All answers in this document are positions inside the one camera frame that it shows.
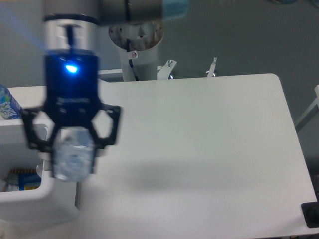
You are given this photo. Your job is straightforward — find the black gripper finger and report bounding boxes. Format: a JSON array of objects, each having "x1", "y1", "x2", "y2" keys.
[
  {"x1": 86, "y1": 103, "x2": 123, "y2": 175},
  {"x1": 21, "y1": 107, "x2": 62, "y2": 175}
]

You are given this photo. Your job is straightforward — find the white paper carton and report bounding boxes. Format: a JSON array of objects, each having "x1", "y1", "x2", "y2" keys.
[{"x1": 36, "y1": 164, "x2": 43, "y2": 178}]

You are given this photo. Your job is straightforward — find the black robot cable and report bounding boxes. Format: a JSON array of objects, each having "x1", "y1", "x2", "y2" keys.
[{"x1": 126, "y1": 38, "x2": 140, "y2": 82}]

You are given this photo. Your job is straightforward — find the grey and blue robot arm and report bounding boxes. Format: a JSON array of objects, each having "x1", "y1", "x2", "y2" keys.
[{"x1": 21, "y1": 0, "x2": 189, "y2": 179}]

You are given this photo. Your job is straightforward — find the white pedestal base frame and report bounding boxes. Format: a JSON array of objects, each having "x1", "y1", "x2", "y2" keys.
[{"x1": 98, "y1": 57, "x2": 218, "y2": 83}]

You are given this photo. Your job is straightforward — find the blue snack wrapper in bin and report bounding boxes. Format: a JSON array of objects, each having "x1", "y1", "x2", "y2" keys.
[{"x1": 5, "y1": 169, "x2": 41, "y2": 192}]

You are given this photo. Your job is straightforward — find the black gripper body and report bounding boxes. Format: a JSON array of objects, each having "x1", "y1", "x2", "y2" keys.
[{"x1": 43, "y1": 50, "x2": 101, "y2": 128}]

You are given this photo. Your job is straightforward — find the clear plastic water bottle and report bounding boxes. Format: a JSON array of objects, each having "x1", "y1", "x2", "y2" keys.
[{"x1": 52, "y1": 127, "x2": 94, "y2": 182}]

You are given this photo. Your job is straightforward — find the black device at table edge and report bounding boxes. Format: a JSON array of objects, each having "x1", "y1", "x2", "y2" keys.
[{"x1": 301, "y1": 202, "x2": 319, "y2": 228}]

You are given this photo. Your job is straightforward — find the white trash can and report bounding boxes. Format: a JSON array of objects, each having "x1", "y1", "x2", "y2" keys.
[{"x1": 0, "y1": 120, "x2": 79, "y2": 225}]

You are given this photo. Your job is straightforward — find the white frame at right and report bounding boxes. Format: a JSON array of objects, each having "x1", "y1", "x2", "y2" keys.
[{"x1": 295, "y1": 85, "x2": 319, "y2": 133}]

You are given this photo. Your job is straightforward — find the blue labelled bottle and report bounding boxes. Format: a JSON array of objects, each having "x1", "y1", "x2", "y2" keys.
[{"x1": 0, "y1": 84, "x2": 22, "y2": 120}]

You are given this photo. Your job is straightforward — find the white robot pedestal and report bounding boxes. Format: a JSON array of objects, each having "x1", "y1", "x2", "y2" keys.
[{"x1": 109, "y1": 20, "x2": 164, "y2": 82}]

